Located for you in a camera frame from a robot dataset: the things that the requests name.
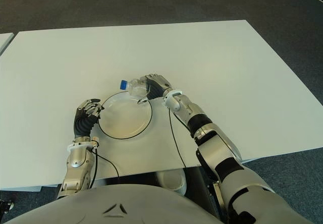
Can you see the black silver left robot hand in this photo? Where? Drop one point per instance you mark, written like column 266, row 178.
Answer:
column 83, row 126

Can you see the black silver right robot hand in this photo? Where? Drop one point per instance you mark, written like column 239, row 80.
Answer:
column 157, row 86

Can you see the clear blue-capped water bottle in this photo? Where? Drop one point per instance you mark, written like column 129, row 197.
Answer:
column 136, row 86

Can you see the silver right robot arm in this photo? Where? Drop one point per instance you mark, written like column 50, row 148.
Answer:
column 217, row 145

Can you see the white black-rimmed plate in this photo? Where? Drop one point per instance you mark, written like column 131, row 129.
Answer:
column 126, row 120

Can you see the grey robot torso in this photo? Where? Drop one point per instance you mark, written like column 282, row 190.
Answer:
column 113, row 203

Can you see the white robot waist part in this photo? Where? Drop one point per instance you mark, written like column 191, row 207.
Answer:
column 171, row 181

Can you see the black wheeled stand base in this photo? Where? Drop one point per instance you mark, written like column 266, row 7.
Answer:
column 6, row 205

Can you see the neighbouring white table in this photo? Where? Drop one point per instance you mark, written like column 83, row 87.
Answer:
column 5, row 41

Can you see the black frame with silver clip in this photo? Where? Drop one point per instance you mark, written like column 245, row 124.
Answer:
column 217, row 191

